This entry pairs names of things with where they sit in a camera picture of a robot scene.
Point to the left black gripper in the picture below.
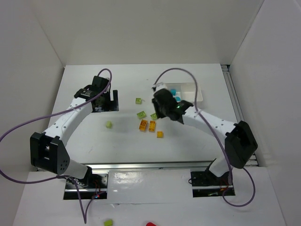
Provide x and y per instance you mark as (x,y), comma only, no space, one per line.
(109,106)

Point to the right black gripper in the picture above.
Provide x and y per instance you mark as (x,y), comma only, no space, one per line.
(159,103)

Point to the teal lego brick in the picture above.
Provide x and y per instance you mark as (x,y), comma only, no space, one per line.
(178,98)

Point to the small teal lego cube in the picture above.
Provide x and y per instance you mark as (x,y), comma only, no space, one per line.
(173,92)

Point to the small yellow lego brick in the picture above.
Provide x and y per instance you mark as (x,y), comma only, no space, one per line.
(160,134)

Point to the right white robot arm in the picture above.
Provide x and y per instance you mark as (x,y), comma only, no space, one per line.
(225,132)

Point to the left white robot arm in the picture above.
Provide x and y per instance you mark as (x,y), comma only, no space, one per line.
(48,149)

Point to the green lego printed right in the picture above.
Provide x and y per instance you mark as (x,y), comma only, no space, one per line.
(154,116)

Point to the green lego printed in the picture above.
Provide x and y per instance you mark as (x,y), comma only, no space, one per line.
(154,116)
(141,115)

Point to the small green lego cube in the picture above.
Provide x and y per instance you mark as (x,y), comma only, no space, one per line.
(109,124)

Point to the green lego near tray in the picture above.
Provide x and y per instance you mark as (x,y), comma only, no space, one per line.
(138,101)

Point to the white three-compartment tray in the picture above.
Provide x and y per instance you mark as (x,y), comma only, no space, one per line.
(184,90)

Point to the green lego printed left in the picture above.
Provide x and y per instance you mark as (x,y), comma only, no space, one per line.
(141,115)

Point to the yellow lego long brick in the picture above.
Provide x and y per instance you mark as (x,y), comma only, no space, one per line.
(152,126)

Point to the orange printed lego brick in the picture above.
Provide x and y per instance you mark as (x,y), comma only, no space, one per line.
(143,125)

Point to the green lego on floor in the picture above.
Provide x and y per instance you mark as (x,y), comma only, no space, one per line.
(108,222)

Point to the red object at bottom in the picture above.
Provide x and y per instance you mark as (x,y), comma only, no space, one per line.
(150,224)

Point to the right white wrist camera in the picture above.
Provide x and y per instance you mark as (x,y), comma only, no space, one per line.
(158,86)

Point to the aluminium rail right side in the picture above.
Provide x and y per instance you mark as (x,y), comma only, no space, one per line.
(237,106)

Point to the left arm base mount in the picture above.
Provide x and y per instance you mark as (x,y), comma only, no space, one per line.
(97,187)

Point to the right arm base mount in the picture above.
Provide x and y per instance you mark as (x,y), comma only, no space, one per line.
(206,184)

